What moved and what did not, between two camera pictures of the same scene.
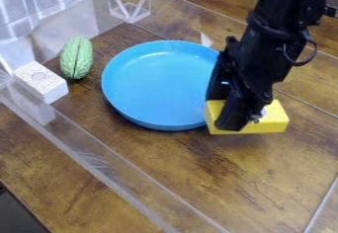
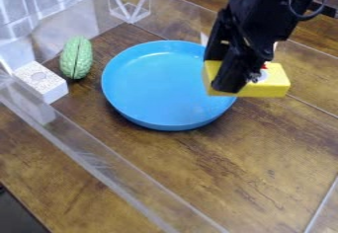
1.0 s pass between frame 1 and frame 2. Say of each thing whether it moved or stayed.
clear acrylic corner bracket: stayed
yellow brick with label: moved
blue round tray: stayed
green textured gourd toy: stayed
